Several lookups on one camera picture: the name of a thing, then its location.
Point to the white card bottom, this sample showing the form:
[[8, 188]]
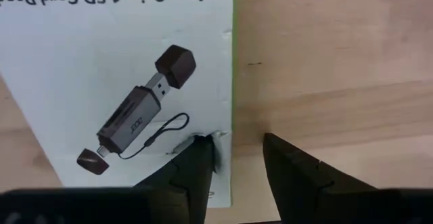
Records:
[[84, 65]]

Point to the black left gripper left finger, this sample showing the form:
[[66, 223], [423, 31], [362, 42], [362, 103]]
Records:
[[182, 183]]

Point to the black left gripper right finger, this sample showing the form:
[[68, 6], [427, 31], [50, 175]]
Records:
[[304, 190]]

